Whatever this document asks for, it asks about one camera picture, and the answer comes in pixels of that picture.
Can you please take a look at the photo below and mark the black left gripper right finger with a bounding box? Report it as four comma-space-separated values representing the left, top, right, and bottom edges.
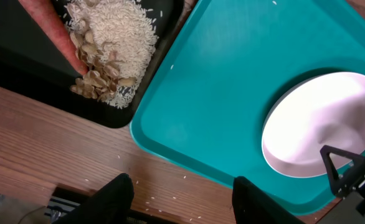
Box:
232, 176, 303, 224

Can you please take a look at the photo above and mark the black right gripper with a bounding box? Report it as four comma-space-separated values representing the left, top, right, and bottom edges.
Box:
320, 145, 365, 218

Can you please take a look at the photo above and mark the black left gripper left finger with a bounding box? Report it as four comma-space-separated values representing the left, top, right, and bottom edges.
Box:
55, 173, 135, 224

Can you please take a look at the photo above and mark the pink plate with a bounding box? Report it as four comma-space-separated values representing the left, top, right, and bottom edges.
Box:
262, 72, 365, 178

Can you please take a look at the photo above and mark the orange carrot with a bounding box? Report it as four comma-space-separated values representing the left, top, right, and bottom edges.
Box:
19, 0, 88, 75

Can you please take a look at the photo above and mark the teal plastic tray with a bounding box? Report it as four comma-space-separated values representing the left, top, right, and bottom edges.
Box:
130, 0, 365, 215

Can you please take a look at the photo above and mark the pile of peanut shells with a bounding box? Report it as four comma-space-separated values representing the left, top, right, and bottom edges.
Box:
70, 30, 137, 102

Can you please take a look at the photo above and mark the pile of white rice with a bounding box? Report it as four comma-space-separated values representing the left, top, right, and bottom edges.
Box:
65, 0, 158, 109

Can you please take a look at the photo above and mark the black plastic bin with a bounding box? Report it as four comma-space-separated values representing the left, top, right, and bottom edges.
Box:
0, 0, 185, 128

